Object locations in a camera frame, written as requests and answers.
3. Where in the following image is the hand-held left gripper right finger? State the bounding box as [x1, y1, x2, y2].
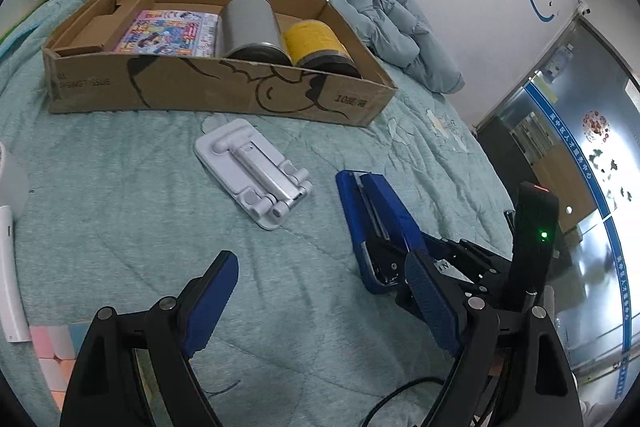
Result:
[397, 251, 586, 427]

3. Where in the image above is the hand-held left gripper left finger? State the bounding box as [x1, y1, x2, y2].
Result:
[60, 251, 240, 427]

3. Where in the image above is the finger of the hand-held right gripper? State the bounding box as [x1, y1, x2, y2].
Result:
[427, 237, 513, 303]

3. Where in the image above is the blue stapler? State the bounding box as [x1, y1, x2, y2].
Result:
[336, 170, 431, 295]

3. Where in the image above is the white folding phone stand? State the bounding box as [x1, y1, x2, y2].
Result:
[194, 118, 314, 232]

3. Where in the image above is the pastel puzzle cube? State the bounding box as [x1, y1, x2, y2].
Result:
[29, 322, 93, 413]

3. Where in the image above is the white handheld fan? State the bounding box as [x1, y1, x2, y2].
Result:
[0, 142, 32, 344]

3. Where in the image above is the brown cardboard box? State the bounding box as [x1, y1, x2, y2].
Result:
[42, 0, 399, 128]

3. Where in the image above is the colourful board game box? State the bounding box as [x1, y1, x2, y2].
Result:
[114, 9, 222, 58]

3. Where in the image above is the yellow cylindrical can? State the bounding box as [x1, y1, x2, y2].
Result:
[282, 21, 362, 81]

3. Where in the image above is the grey cylindrical can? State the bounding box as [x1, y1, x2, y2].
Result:
[220, 0, 292, 66]

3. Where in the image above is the glass door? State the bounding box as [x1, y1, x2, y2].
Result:
[472, 14, 640, 427]

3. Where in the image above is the light blue padded jacket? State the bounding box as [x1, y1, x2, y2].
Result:
[316, 0, 465, 95]

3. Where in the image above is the black cable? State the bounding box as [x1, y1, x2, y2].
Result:
[360, 377, 451, 427]

